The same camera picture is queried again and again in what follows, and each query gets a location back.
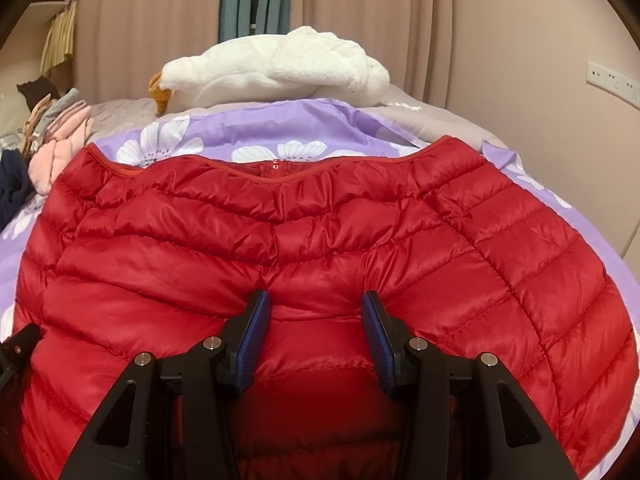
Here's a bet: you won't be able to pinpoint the beige floral garment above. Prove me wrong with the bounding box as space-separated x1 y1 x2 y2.
19 92 56 153

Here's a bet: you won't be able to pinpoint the white fleece garment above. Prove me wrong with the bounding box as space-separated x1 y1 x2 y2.
149 25 392 113

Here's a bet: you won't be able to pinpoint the purple floral blanket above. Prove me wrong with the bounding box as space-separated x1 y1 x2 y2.
0 97 640 341

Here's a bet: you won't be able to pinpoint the pink curtain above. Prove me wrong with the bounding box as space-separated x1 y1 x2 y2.
72 0 227 107
285 0 457 107

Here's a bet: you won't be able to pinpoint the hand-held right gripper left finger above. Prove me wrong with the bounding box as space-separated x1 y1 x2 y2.
57 289 273 480

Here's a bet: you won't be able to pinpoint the yellow pleated lamp shade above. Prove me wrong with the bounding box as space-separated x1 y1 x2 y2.
39 1 79 78

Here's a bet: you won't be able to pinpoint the grey garment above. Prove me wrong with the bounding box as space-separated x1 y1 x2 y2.
44 87 82 122

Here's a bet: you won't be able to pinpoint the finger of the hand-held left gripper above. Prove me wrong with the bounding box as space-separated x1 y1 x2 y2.
0 322 42 391

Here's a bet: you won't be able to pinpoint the navy blue garment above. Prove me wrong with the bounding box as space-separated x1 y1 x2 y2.
0 149 37 231

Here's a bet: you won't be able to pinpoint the white wall socket strip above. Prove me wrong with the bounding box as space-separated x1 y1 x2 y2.
586 61 640 95

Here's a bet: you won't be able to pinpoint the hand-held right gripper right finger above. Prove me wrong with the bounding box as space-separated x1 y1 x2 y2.
361 290 581 480

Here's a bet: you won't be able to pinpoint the dark brown pillow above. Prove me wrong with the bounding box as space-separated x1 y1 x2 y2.
16 76 59 111

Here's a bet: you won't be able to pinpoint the pink folded clothes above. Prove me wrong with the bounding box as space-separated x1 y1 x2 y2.
27 100 94 196

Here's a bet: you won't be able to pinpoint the red down jacket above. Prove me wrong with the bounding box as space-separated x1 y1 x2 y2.
10 135 640 480

